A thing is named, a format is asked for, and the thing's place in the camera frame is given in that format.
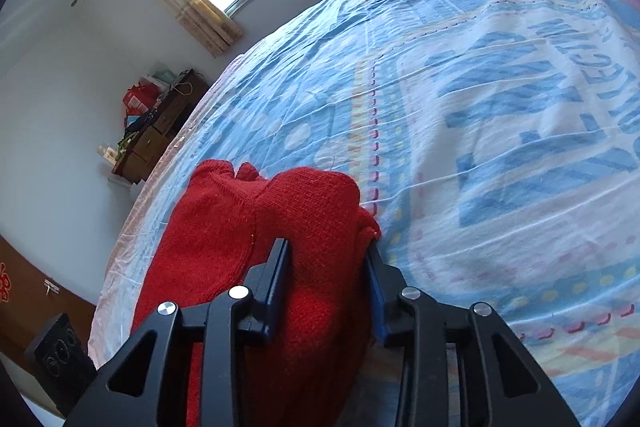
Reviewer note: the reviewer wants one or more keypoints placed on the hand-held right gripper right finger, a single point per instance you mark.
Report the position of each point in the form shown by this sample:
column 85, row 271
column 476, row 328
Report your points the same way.
column 375, row 297

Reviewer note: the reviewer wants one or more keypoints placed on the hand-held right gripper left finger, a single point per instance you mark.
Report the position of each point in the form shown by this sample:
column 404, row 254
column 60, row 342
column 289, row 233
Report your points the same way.
column 279, row 287

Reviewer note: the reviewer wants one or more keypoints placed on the red knitted sweater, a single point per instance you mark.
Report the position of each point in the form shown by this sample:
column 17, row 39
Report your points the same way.
column 310, row 227

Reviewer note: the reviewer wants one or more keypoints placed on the brown wooden desk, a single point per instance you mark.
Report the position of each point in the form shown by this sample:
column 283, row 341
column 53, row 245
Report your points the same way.
column 150, row 142

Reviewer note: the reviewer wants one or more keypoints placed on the blue printed bed sheet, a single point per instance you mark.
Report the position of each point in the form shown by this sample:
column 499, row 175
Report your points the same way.
column 450, row 107

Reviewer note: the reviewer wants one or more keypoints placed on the black speaker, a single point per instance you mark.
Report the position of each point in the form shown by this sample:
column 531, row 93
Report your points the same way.
column 60, row 357

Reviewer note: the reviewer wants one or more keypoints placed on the red bag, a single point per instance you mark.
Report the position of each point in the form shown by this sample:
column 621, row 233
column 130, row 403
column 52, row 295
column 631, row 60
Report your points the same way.
column 137, row 99

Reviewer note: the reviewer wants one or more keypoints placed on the brown wooden door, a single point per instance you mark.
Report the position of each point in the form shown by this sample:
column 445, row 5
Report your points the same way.
column 30, row 292

